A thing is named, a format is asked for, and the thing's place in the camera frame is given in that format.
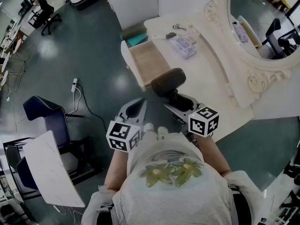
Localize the clear plastic box purple contents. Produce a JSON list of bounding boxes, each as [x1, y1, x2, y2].
[[169, 33, 198, 60]]

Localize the person's white right shoe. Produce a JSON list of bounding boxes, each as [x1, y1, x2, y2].
[[157, 126, 169, 139]]

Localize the white floor cable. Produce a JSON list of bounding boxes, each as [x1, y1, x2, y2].
[[65, 86, 83, 117]]

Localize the teal flat box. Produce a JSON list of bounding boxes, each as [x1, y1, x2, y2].
[[126, 31, 149, 48]]

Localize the white cabinet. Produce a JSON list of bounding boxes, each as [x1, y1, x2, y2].
[[102, 0, 160, 31]]

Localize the black office chair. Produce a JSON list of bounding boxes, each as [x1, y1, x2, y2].
[[30, 0, 62, 36]]

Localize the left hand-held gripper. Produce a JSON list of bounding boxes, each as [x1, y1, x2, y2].
[[106, 97, 148, 153]]

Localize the oval mirror with ornate frame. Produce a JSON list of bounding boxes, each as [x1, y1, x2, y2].
[[203, 0, 300, 100]]

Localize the white marble side table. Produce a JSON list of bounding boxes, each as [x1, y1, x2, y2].
[[22, 130, 86, 208]]

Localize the black floor cable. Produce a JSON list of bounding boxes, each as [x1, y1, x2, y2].
[[76, 83, 109, 129]]

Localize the white vanity table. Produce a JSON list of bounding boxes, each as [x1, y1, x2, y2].
[[142, 13, 300, 143]]

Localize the person's grey flower shirt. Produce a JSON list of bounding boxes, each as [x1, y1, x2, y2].
[[81, 132, 264, 225]]

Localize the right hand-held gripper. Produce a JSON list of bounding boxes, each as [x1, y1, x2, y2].
[[163, 93, 220, 147]]

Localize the dark brown hair dryer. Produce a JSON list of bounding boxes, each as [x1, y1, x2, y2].
[[150, 67, 194, 111]]

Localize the person's left forearm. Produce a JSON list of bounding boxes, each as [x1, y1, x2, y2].
[[104, 146, 132, 192]]

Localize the person's right forearm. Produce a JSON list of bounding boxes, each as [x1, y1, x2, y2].
[[193, 133, 232, 177]]

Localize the dark blue chair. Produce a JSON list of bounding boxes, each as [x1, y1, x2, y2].
[[22, 95, 84, 150]]

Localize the white wooden drawer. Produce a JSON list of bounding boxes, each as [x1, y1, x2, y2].
[[120, 40, 172, 93]]

